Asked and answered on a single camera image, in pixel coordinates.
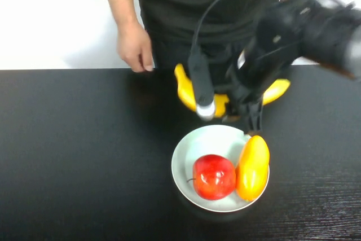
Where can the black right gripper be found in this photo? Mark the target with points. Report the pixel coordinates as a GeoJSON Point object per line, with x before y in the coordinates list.
{"type": "Point", "coordinates": [259, 66]}

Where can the yellow plastic banana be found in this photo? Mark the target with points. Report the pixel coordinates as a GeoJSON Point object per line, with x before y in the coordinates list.
{"type": "Point", "coordinates": [183, 88]}

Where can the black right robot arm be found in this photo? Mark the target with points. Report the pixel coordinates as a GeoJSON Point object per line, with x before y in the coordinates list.
{"type": "Point", "coordinates": [324, 32]}

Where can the person's right hand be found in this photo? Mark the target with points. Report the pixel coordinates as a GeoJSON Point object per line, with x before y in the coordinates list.
{"type": "Point", "coordinates": [134, 46]}

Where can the white round bowl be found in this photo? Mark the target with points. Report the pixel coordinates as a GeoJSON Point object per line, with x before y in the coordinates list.
{"type": "Point", "coordinates": [210, 142]}

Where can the orange yellow plastic mango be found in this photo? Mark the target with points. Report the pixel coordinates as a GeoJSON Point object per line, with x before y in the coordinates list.
{"type": "Point", "coordinates": [252, 167]}

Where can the red plastic apple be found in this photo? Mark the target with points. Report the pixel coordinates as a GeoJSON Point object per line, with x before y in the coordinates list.
{"type": "Point", "coordinates": [214, 177]}

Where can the dark trousers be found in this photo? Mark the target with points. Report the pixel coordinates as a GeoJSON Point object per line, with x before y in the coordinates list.
{"type": "Point", "coordinates": [169, 54]}

